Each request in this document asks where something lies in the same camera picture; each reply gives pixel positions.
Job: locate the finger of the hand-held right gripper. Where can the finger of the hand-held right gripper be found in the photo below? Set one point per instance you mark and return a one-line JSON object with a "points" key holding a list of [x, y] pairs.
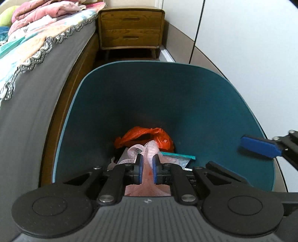
{"points": [[256, 146], [228, 173]]}

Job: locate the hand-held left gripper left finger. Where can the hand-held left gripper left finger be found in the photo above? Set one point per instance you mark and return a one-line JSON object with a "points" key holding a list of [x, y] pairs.
{"points": [[139, 169]]}

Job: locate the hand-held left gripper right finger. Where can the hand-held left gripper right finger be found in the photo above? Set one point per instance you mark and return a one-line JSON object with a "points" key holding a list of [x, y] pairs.
{"points": [[155, 171]]}

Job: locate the pink mesh net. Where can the pink mesh net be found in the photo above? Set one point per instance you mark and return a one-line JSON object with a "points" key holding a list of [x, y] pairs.
{"points": [[147, 188]]}

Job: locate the clear teal packet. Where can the clear teal packet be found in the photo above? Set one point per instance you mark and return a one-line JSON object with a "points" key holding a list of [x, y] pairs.
{"points": [[177, 159]]}

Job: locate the orange plastic bag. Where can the orange plastic bag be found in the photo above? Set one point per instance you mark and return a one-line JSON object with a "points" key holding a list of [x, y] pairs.
{"points": [[139, 133]]}

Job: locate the dark teal waste bin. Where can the dark teal waste bin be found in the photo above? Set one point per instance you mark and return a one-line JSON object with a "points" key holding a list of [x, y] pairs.
{"points": [[163, 97]]}

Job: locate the grey mattress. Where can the grey mattress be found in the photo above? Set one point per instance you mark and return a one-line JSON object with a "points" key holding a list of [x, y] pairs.
{"points": [[35, 116]]}

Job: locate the wooden nightstand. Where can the wooden nightstand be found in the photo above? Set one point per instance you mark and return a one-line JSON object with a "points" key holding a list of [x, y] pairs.
{"points": [[130, 25]]}

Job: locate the pink folded clothes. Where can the pink folded clothes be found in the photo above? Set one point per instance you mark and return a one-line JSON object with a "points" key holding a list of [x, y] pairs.
{"points": [[46, 9]]}

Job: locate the teal patterned quilt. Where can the teal patterned quilt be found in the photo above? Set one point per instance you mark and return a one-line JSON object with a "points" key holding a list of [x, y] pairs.
{"points": [[4, 35]]}

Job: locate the green pillow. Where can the green pillow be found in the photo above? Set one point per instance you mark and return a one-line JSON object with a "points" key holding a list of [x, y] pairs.
{"points": [[7, 15]]}

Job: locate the wooden bed frame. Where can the wooden bed frame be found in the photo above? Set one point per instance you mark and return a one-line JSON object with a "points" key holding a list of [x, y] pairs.
{"points": [[69, 76]]}

